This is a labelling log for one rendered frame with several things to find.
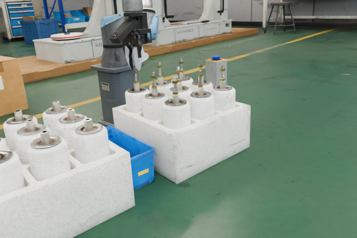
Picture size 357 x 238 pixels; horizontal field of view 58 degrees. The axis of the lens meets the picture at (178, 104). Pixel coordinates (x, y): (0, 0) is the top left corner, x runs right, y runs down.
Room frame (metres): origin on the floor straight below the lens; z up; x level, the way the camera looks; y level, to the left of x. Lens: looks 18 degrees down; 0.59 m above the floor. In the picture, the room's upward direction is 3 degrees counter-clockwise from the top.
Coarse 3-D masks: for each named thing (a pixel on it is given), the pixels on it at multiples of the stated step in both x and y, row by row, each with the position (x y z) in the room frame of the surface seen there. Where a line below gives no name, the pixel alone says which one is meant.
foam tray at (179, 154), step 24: (120, 120) 1.18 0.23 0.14; (144, 120) 1.06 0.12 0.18; (192, 120) 1.04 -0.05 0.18; (216, 120) 1.05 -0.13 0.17; (240, 120) 1.13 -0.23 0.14; (168, 144) 0.95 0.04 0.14; (192, 144) 0.97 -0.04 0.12; (216, 144) 1.04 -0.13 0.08; (240, 144) 1.13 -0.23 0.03; (168, 168) 0.95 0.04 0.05; (192, 168) 0.97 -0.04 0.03
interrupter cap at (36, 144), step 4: (52, 136) 0.78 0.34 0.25; (56, 136) 0.78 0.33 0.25; (36, 140) 0.76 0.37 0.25; (40, 140) 0.76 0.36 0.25; (52, 140) 0.76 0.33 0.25; (56, 140) 0.75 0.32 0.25; (60, 140) 0.75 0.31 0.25; (32, 144) 0.74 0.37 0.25; (36, 144) 0.73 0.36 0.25; (40, 144) 0.74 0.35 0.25; (44, 144) 0.74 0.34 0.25; (48, 144) 0.73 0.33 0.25; (52, 144) 0.73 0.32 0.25; (56, 144) 0.73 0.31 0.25; (36, 148) 0.71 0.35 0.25; (40, 148) 0.71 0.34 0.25; (44, 148) 0.71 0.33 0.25
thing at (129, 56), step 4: (128, 48) 1.21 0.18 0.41; (132, 48) 1.24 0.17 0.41; (128, 52) 1.21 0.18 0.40; (132, 52) 1.24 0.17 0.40; (128, 56) 1.22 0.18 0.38; (132, 56) 1.24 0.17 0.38; (128, 60) 1.22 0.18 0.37; (132, 60) 1.24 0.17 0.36; (132, 64) 1.22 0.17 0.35; (132, 68) 1.22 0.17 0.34
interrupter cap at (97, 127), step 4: (96, 124) 0.85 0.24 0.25; (100, 124) 0.85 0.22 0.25; (76, 128) 0.83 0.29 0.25; (80, 128) 0.83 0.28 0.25; (84, 128) 0.84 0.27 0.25; (96, 128) 0.83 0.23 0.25; (100, 128) 0.82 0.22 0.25; (76, 132) 0.80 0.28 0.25; (80, 132) 0.80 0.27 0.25; (84, 132) 0.80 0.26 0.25; (88, 132) 0.80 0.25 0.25; (92, 132) 0.79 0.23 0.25; (96, 132) 0.80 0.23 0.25
